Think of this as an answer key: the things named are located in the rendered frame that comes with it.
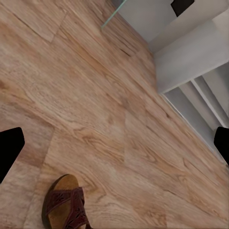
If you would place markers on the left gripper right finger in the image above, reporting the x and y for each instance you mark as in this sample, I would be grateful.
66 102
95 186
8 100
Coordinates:
221 141

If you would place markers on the sandal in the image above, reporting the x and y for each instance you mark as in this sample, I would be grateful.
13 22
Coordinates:
63 207

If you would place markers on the standing mirror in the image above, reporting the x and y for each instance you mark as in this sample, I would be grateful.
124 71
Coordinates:
137 22

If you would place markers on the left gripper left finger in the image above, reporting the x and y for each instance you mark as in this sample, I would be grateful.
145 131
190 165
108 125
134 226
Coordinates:
11 143

